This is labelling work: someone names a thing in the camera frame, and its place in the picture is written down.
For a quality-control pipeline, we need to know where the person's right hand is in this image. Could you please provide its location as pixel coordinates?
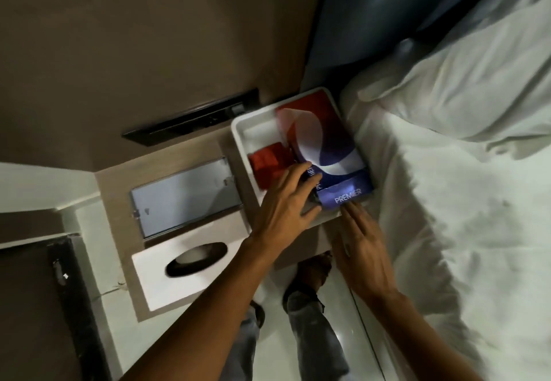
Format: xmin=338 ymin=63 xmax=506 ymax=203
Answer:
xmin=331 ymin=201 xmax=399 ymax=305

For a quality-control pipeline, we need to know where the person's left hand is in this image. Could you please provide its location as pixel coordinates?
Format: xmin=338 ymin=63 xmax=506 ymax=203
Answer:
xmin=247 ymin=162 xmax=323 ymax=262

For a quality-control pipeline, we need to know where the dark blue sachet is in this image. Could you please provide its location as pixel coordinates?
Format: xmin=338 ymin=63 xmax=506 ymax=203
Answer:
xmin=301 ymin=162 xmax=329 ymax=206

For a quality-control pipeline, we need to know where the person's left forearm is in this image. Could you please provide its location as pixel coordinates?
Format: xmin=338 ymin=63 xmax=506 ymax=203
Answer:
xmin=121 ymin=235 xmax=281 ymax=381

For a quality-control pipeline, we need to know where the person's right forearm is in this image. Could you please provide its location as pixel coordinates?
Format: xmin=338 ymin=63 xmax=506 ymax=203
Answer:
xmin=374 ymin=289 xmax=489 ymax=381

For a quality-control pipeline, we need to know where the person's right dark shoe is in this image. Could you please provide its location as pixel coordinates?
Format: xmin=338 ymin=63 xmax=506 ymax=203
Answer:
xmin=282 ymin=252 xmax=335 ymax=308

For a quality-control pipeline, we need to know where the person's dark shoe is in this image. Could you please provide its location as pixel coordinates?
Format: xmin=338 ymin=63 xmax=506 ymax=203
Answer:
xmin=282 ymin=252 xmax=335 ymax=308
xmin=250 ymin=301 xmax=266 ymax=331

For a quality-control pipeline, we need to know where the blue sachet white print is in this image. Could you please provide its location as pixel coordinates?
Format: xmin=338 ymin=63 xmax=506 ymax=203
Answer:
xmin=319 ymin=169 xmax=374 ymax=212

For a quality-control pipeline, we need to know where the red packet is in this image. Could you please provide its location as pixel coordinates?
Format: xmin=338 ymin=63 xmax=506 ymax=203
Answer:
xmin=248 ymin=143 xmax=298 ymax=191

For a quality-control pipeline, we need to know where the red white blue booklet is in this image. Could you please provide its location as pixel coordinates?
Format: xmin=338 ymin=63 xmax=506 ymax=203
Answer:
xmin=275 ymin=92 xmax=367 ymax=180

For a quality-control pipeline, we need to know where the person's right jeans leg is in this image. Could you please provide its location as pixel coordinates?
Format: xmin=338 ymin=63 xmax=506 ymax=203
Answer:
xmin=285 ymin=284 xmax=352 ymax=381

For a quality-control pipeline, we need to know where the person's jeans leg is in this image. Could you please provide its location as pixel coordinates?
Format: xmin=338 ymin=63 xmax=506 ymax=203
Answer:
xmin=223 ymin=305 xmax=261 ymax=381
xmin=285 ymin=284 xmax=352 ymax=381

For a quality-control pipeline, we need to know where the white rectangular tray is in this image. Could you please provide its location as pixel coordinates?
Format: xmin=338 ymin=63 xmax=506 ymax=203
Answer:
xmin=230 ymin=87 xmax=376 ymax=223

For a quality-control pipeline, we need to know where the person's left dark shoe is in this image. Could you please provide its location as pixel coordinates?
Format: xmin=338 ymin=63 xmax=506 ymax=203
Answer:
xmin=250 ymin=301 xmax=266 ymax=331

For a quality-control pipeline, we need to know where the white bed duvet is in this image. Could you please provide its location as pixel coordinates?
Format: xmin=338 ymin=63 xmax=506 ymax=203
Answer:
xmin=339 ymin=71 xmax=551 ymax=381

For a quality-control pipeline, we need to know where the clear acrylic sign holder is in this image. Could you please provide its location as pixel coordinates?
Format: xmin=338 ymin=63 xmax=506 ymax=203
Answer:
xmin=129 ymin=156 xmax=242 ymax=240

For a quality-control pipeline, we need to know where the person's left jeans leg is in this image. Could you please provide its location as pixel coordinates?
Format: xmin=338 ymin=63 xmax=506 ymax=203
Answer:
xmin=223 ymin=305 xmax=261 ymax=381

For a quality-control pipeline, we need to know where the white tissue box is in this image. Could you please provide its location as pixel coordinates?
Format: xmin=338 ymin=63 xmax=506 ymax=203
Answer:
xmin=131 ymin=223 xmax=253 ymax=312

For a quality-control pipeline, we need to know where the wooden bedside table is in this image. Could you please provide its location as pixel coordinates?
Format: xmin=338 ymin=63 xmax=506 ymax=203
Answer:
xmin=95 ymin=135 xmax=346 ymax=324

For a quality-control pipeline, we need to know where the white pillow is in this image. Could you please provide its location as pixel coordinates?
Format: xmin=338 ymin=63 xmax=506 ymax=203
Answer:
xmin=357 ymin=0 xmax=551 ymax=163

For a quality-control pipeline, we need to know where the blue padded headboard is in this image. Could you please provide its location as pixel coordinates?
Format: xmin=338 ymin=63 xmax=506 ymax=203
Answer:
xmin=300 ymin=0 xmax=521 ymax=95

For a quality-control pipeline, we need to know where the dark wooden cabinet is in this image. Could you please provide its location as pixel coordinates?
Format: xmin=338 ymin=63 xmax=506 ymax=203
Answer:
xmin=0 ymin=234 xmax=109 ymax=381

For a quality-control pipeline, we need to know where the black wall socket panel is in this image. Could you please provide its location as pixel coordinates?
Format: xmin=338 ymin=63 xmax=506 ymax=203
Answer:
xmin=122 ymin=88 xmax=261 ymax=148

